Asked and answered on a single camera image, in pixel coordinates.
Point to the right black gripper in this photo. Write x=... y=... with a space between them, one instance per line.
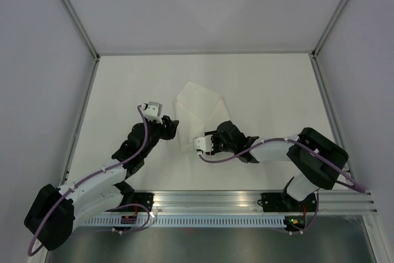
x=214 y=137

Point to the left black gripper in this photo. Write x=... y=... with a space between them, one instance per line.
x=170 y=131

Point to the white cloth napkin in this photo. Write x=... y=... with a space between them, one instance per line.
x=198 y=110

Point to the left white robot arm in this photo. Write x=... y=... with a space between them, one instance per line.
x=57 y=211

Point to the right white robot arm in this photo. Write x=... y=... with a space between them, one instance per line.
x=318 y=159

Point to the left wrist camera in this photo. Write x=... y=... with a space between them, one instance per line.
x=152 y=111

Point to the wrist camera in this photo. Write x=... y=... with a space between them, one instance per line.
x=152 y=111
x=203 y=145

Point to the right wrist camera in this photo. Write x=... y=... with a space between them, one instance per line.
x=203 y=145

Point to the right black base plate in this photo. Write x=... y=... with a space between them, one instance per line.
x=280 y=202

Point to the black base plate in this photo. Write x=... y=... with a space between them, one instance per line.
x=280 y=202
x=143 y=198

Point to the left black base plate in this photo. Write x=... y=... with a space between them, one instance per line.
x=143 y=198

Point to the white slotted cable duct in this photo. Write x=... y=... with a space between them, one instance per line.
x=188 y=221

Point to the aluminium mounting rail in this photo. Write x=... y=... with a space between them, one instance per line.
x=244 y=202

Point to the left aluminium frame post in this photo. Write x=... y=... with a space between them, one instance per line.
x=81 y=31

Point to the aluminium frame post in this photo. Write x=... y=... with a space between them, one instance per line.
x=340 y=7
x=81 y=31

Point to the right aluminium frame post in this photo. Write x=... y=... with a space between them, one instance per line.
x=340 y=7

